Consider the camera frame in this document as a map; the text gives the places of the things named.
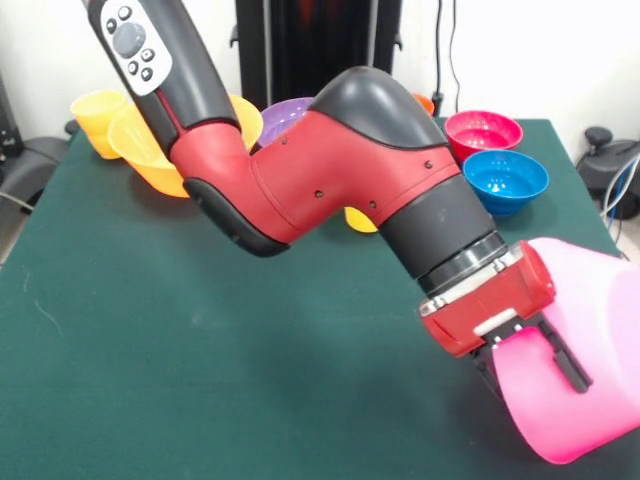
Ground black equipment stand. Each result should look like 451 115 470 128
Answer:
229 0 404 112

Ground orange cup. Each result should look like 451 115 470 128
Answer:
412 92 436 118

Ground purple bowl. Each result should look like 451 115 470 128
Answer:
256 96 317 149

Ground yellow cup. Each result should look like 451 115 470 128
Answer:
69 89 130 161
343 205 380 235

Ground blue bowl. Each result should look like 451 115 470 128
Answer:
461 149 550 218

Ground blue cable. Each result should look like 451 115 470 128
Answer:
602 159 640 271

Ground large orange bowl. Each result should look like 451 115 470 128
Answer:
108 93 265 200

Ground black wall cable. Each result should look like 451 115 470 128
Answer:
448 0 464 115
432 0 447 119

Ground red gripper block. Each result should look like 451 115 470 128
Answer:
418 239 595 402

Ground dark green table cloth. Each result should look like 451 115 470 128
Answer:
0 113 640 480

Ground small crimson bowl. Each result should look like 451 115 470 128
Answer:
444 110 525 165

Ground large pink bowl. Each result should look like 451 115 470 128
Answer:
491 237 640 466

